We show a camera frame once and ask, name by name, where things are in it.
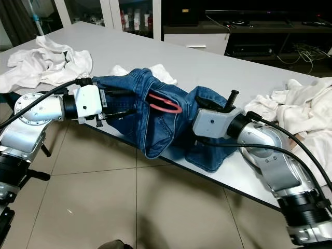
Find white printed T-shirt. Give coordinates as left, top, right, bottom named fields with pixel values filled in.
left=0, top=35, right=93, bottom=94

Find dark robot foot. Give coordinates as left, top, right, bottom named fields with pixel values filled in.
left=98, top=240, right=131, bottom=249

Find dark TV stand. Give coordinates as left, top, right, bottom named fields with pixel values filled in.
left=161, top=0, right=332, bottom=67

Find large white garment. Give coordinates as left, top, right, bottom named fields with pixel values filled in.
left=243, top=78, right=332, bottom=173

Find red plastic hanger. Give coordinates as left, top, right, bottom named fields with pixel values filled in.
left=147, top=93, right=183, bottom=115

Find dark grey curtain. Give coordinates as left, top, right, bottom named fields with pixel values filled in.
left=5, top=0, right=40, bottom=45

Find white table with black legs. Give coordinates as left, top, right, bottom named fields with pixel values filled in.
left=0, top=22, right=332, bottom=214

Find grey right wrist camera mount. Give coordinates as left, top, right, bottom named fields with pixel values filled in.
left=192, top=108, right=242, bottom=141

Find white low drawer unit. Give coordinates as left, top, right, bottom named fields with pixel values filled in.
left=161, top=32, right=230, bottom=56

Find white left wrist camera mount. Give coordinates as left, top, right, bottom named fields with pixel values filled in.
left=75, top=84, right=105, bottom=126

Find white crumpled garment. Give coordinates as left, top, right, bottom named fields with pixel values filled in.
left=109, top=63, right=178, bottom=87

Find blue denim jeans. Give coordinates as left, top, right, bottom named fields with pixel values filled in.
left=92, top=67, right=240, bottom=173

